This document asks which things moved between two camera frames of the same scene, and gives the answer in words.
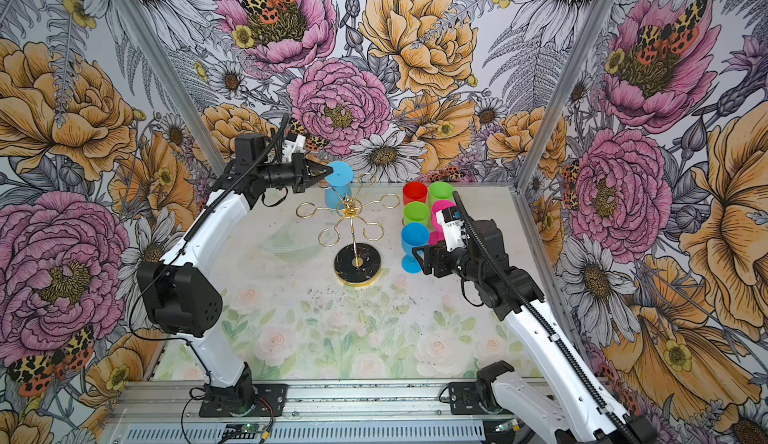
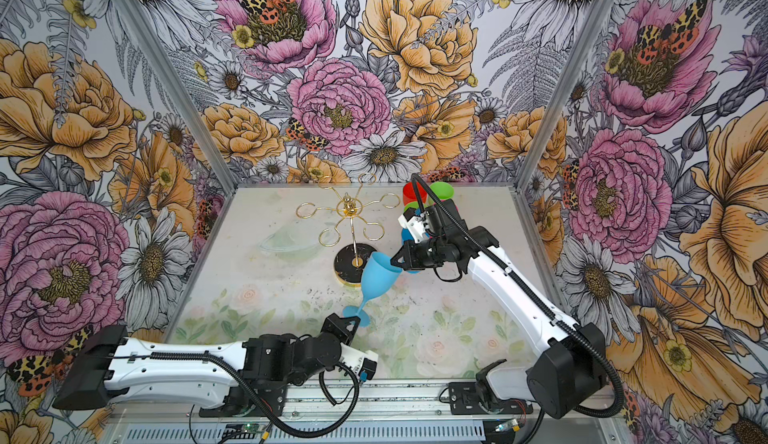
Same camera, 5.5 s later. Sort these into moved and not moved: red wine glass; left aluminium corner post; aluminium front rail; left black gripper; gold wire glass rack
Moved: left black gripper
Not moved: left aluminium corner post; gold wire glass rack; red wine glass; aluminium front rail
